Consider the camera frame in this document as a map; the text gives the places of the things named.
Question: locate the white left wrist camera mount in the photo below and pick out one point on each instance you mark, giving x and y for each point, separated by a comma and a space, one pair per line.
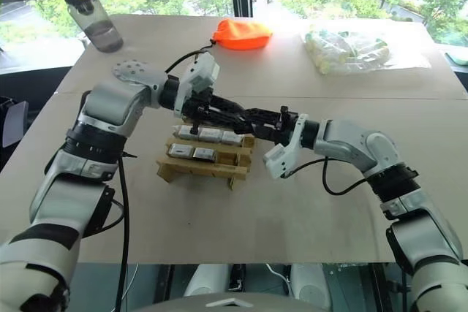
204, 71

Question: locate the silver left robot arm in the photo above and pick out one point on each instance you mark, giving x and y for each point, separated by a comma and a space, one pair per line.
106, 103

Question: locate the clear plastic bag of parts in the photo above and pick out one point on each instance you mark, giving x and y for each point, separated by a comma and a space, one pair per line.
347, 52

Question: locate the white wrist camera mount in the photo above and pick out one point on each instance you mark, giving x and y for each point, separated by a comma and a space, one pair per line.
204, 71
278, 162

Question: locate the clear bottle with black cap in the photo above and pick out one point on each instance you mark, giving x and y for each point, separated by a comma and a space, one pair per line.
102, 30

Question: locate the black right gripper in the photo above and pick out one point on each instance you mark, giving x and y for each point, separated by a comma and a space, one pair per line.
287, 127

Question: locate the grey rounded robot torso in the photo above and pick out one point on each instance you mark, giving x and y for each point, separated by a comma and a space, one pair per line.
183, 306

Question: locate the grey chair armrest pad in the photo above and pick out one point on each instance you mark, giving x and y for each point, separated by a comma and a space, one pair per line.
16, 122

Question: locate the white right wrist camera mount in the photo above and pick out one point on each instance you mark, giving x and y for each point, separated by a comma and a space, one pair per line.
278, 162

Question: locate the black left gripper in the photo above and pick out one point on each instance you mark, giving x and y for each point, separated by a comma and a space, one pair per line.
201, 111

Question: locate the white cube black top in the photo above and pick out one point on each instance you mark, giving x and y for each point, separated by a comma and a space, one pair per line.
204, 155

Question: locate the white rounded leg cover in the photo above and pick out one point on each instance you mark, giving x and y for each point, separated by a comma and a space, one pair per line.
311, 282
208, 279

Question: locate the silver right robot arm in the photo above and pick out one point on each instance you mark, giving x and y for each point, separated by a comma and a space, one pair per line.
351, 140

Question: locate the wooden tiered rack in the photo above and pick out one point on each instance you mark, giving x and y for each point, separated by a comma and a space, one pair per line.
204, 171

